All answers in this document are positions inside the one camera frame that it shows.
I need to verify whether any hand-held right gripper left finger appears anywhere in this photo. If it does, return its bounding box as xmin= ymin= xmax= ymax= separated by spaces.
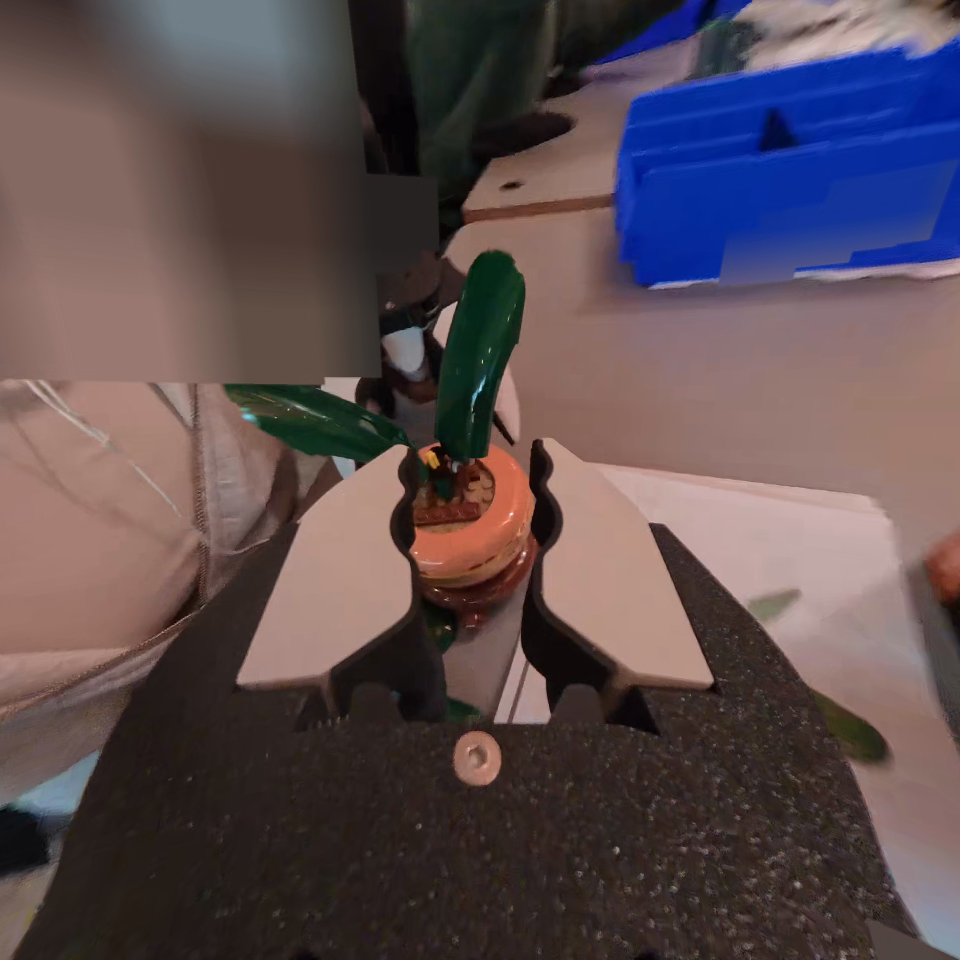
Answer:
xmin=236 ymin=444 xmax=423 ymax=695

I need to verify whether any long dark green toy leaf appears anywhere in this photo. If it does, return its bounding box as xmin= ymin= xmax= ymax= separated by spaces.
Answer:
xmin=223 ymin=384 xmax=415 ymax=466
xmin=433 ymin=251 xmax=528 ymax=464

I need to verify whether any white paper sheet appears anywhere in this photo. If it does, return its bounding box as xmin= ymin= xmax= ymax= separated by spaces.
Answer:
xmin=648 ymin=258 xmax=960 ymax=292

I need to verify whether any building instruction booklet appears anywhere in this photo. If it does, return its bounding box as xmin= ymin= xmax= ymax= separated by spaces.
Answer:
xmin=491 ymin=463 xmax=960 ymax=957

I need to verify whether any brown-edged grey desk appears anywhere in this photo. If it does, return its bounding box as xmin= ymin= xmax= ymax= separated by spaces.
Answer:
xmin=461 ymin=41 xmax=627 ymax=224

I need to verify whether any white bag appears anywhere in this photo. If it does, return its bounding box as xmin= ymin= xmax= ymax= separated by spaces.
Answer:
xmin=738 ymin=0 xmax=960 ymax=60

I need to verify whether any blue plastic bin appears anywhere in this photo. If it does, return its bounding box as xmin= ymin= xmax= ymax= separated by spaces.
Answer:
xmin=615 ymin=37 xmax=960 ymax=290
xmin=600 ymin=0 xmax=751 ymax=69

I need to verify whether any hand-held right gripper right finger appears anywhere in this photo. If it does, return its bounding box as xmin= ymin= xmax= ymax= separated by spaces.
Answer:
xmin=521 ymin=437 xmax=716 ymax=691

